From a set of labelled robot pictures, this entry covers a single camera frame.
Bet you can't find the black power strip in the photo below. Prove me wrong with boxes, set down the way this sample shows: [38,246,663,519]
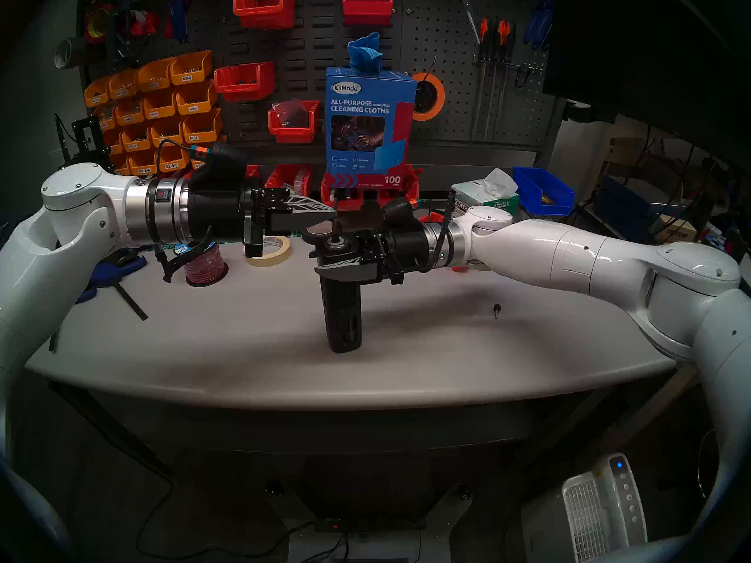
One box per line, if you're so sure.
[314,518,426,536]

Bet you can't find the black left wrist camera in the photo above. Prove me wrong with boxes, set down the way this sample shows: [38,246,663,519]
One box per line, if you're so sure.
[194,141,250,184]

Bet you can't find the dark perforated pegboard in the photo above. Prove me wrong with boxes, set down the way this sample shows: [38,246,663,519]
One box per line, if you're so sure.
[402,0,567,149]

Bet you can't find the black cylindrical screwdriver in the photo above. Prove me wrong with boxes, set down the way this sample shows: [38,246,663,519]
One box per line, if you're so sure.
[311,228,376,353]

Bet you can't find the black metal stand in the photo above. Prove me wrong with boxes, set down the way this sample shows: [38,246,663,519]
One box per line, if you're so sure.
[54,115,115,169]

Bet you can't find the white robot torso shell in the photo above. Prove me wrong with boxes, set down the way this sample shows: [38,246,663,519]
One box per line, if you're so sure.
[0,462,77,563]

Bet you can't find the large blue plastic bin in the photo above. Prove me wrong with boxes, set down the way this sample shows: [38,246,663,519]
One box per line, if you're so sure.
[512,166,576,218]

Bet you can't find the black computer monitor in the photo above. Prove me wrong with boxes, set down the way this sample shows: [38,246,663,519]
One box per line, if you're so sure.
[543,0,751,169]

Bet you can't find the dark blue case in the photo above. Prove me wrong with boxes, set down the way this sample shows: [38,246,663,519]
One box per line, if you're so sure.
[593,176,675,234]

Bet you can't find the blue handled hanging tool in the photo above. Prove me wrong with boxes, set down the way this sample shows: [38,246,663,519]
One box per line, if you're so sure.
[170,0,190,45]

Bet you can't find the white air purifier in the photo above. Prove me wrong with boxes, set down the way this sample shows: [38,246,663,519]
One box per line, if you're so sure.
[521,453,649,563]

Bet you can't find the green white tissue box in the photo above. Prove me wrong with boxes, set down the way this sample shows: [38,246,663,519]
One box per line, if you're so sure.
[451,168,520,213]

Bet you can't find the orange black screwdriver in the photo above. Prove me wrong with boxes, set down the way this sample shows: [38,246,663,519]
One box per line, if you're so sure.
[472,16,492,140]
[486,18,508,139]
[496,19,517,137]

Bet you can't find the purple handled scissors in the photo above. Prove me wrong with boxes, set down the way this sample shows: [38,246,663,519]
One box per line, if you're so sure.
[452,0,481,40]

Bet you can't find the red wire spool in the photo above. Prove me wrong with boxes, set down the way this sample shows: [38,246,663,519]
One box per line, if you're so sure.
[176,242,229,288]

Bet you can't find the blue cleaning cloths box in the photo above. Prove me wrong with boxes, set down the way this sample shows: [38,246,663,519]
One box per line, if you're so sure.
[325,67,418,188]

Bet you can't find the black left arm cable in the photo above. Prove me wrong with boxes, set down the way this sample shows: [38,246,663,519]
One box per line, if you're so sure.
[154,138,221,284]

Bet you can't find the blue handled pliers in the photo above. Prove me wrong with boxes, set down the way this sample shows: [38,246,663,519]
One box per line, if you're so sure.
[524,0,555,49]

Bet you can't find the red yellow tape roll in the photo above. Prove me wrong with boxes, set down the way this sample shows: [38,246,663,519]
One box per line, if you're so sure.
[84,4,115,45]

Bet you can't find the blue bar clamp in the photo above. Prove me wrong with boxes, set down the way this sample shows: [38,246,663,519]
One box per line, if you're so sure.
[76,254,147,321]

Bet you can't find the dark louvered wall panel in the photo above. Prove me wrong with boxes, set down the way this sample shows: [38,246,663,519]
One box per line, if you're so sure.
[220,0,405,143]

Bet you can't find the grey duct tape roll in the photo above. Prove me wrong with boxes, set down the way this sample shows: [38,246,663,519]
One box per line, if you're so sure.
[54,39,86,70]

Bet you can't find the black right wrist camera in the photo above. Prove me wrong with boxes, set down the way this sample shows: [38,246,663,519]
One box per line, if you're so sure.
[381,197,423,231]

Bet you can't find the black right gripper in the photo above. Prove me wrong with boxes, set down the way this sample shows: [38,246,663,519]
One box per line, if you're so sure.
[315,230,429,285]

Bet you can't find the brown cardboard box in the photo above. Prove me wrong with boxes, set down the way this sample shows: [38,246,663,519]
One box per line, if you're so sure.
[651,213,699,243]

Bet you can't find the blue microfiber cloth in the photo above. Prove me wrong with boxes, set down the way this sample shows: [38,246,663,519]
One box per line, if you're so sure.
[346,32,383,74]

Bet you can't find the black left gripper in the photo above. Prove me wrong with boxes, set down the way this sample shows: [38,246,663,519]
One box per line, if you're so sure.
[188,179,338,259]

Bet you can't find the red white striped tape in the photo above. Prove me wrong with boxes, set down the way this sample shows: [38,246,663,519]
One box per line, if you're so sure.
[120,9,160,38]

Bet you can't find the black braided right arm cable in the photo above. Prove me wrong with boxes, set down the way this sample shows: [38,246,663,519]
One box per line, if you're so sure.
[411,189,464,274]

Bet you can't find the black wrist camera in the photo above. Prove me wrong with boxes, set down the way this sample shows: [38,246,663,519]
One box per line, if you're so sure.
[194,141,250,184]
[381,197,423,231]

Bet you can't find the beige masking tape roll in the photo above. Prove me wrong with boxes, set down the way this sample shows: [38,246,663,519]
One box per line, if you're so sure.
[245,235,292,267]

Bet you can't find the orange tape roll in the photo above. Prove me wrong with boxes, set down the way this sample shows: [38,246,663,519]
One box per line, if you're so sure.
[411,72,446,123]

